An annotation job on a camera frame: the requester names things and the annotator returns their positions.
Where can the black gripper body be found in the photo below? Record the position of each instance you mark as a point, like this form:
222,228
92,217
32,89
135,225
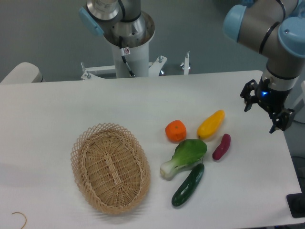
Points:
272,101

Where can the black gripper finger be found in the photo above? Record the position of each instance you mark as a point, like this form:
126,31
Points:
282,120
248,94

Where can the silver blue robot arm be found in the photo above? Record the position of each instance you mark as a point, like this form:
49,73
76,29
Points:
266,27

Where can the dark green cucumber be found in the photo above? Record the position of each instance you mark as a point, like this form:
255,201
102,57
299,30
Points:
187,188

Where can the yellow pepper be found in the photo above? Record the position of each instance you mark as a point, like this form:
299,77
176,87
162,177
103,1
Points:
211,125

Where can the purple sweet potato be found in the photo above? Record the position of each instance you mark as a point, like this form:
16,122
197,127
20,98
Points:
223,147

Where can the orange tangerine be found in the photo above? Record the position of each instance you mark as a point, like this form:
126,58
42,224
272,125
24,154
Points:
176,131

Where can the green bok choy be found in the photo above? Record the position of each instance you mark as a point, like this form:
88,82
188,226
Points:
187,153

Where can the black device at table edge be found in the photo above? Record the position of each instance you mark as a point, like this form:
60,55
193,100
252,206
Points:
296,204

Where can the woven wicker basket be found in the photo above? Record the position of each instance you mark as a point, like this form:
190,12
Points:
110,168

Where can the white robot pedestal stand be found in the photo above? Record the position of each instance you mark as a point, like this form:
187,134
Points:
130,52

